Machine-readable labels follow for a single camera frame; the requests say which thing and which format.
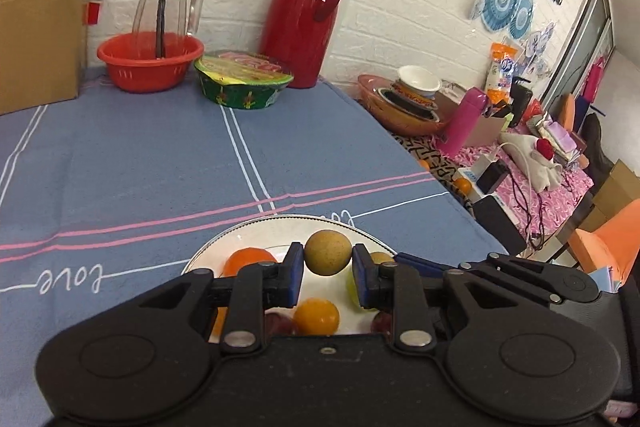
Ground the brown round kiwi fruit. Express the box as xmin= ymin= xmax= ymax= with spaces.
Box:
xmin=304 ymin=230 xmax=352 ymax=277

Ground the large orange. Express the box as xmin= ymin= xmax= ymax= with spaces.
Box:
xmin=209 ymin=307 xmax=228 ymax=343

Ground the red apple on plate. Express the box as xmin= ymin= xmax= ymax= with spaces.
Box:
xmin=264 ymin=312 xmax=294 ymax=337

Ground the dark red plum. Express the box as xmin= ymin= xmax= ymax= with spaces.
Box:
xmin=370 ymin=311 xmax=393 ymax=337

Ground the orange on plate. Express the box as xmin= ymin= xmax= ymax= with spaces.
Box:
xmin=222 ymin=247 xmax=276 ymax=277

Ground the blue striped tablecloth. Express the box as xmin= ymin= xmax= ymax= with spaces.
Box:
xmin=1 ymin=80 xmax=499 ymax=426

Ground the orange near gripper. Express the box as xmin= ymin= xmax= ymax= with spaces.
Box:
xmin=293 ymin=298 xmax=341 ymax=336

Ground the white oval plate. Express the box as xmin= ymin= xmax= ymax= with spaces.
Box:
xmin=180 ymin=213 xmax=396 ymax=338

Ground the pink water bottle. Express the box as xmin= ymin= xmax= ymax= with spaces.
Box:
xmin=438 ymin=88 xmax=488 ymax=156

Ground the orange brown bowl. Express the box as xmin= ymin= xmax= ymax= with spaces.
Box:
xmin=357 ymin=74 xmax=452 ymax=138

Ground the white cup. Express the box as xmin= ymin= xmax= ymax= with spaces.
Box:
xmin=397 ymin=65 xmax=442 ymax=98

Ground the orange white snack bag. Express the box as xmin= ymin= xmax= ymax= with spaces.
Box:
xmin=485 ymin=42 xmax=518 ymax=105

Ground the green instant noodle bowl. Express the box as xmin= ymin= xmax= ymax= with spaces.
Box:
xmin=193 ymin=50 xmax=294 ymax=110

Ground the red plastic basket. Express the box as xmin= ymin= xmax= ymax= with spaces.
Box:
xmin=96 ymin=31 xmax=204 ymax=94

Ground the black stirring stick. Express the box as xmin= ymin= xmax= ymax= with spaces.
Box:
xmin=155 ymin=0 xmax=166 ymax=58

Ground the brown cardboard box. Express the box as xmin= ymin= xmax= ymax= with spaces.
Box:
xmin=0 ymin=0 xmax=90 ymax=114

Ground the red thermos jug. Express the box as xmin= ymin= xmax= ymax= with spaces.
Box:
xmin=259 ymin=0 xmax=341 ymax=89

